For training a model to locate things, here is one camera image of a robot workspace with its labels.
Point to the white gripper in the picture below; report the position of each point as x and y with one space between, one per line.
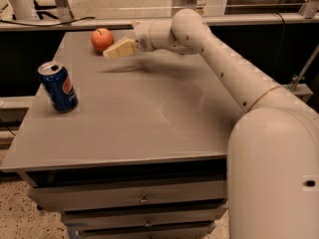
143 37

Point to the red apple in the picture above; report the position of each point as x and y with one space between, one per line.
102 39

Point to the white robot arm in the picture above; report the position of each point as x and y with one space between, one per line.
273 150

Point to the blue pepsi can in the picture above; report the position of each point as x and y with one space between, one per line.
56 81

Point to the white pipe background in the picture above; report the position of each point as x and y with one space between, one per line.
23 9

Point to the grey drawer cabinet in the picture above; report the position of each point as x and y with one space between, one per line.
151 118

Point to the top grey drawer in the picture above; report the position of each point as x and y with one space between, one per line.
92 197

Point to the grey drawer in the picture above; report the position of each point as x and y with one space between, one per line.
166 231
147 216
92 197

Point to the middle grey drawer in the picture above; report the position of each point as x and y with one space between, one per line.
147 216

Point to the bottom grey drawer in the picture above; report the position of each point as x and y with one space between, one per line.
166 231

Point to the grey metal rail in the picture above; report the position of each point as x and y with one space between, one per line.
86 24

